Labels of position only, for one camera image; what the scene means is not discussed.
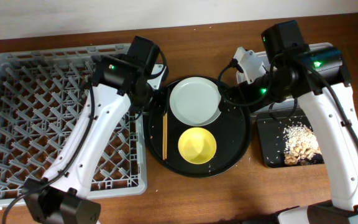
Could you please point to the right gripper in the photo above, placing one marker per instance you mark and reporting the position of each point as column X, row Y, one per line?
column 229, row 98

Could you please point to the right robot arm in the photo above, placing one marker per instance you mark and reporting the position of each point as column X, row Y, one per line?
column 320, row 84

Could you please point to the food scraps and rice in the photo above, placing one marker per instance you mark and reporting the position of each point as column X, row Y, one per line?
column 301, row 145

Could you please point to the grey round plate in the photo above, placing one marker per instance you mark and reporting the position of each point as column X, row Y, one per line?
column 194, row 101

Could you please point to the clear plastic bin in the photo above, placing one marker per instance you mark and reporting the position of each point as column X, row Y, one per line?
column 289, row 101

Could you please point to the yellow bowl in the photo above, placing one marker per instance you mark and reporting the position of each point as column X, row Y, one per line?
column 197, row 145

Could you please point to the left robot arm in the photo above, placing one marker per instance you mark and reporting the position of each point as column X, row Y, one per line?
column 117, row 85

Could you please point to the grey plastic dishwasher rack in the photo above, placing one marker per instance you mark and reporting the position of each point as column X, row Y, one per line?
column 41, row 99

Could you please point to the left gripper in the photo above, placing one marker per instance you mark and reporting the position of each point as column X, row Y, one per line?
column 153, row 104

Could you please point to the black rectangular tray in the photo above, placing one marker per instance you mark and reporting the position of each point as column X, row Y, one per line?
column 274, row 136

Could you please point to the round black tray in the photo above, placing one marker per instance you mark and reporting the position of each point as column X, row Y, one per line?
column 232, row 131

